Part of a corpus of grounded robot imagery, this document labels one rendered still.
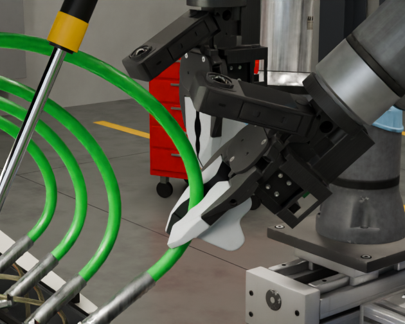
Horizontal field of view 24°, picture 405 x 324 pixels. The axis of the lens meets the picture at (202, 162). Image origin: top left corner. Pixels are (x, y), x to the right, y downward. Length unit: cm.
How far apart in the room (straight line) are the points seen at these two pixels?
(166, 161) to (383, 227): 394
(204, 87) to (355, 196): 71
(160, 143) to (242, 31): 428
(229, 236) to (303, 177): 9
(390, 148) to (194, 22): 52
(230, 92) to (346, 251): 67
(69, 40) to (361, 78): 36
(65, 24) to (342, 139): 40
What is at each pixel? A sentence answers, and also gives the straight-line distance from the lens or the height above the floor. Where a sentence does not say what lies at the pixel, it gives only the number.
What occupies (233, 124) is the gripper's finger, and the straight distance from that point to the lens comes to 113.
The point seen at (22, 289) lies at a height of 112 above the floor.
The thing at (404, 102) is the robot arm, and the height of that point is 135.
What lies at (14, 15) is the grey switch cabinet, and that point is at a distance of 779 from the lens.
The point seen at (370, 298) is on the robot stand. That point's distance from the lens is 153.
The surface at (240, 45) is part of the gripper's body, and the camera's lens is 112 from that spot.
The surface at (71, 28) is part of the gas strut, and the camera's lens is 55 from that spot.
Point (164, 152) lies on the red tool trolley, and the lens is 539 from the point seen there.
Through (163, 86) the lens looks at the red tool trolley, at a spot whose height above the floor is 67.
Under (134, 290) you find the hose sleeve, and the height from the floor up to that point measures 118.
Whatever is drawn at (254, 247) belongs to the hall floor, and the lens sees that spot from 466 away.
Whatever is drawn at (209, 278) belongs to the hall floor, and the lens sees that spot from 426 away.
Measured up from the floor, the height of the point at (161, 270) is 120.
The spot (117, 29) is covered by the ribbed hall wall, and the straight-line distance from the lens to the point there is 867.
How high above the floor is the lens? 152
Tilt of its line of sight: 14 degrees down
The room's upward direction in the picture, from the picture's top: straight up
